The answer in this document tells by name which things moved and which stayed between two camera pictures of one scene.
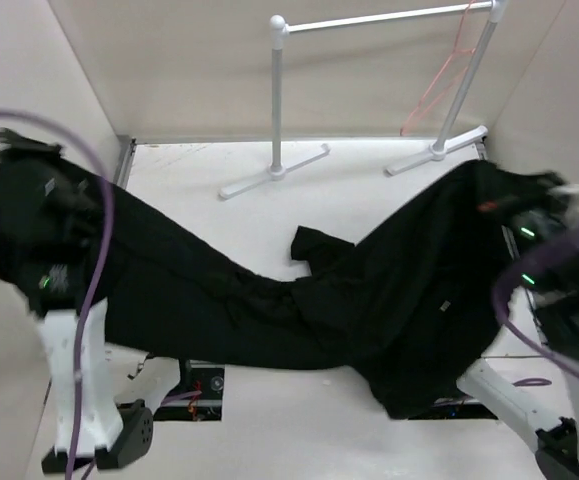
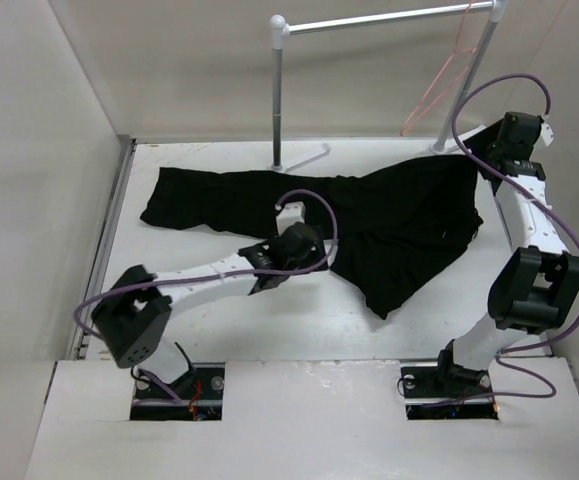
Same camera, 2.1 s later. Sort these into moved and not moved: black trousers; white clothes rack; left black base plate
Moved: black trousers
Not moved: left black base plate; white clothes rack
